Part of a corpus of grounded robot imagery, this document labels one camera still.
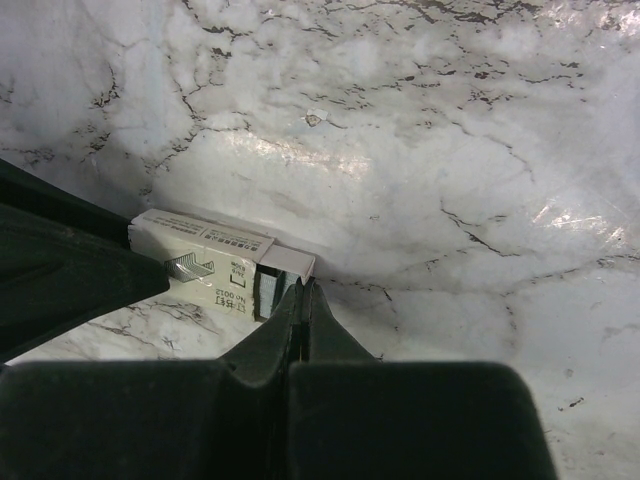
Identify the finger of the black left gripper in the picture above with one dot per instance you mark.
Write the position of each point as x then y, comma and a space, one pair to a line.
64, 261

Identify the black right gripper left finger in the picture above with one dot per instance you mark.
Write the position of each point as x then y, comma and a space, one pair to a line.
220, 418

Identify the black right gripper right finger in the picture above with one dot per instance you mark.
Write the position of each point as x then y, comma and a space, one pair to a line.
352, 416

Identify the white staple box sleeve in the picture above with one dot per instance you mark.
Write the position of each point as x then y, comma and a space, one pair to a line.
208, 264

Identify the staple tray with staples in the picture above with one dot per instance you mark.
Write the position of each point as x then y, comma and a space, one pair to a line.
279, 268

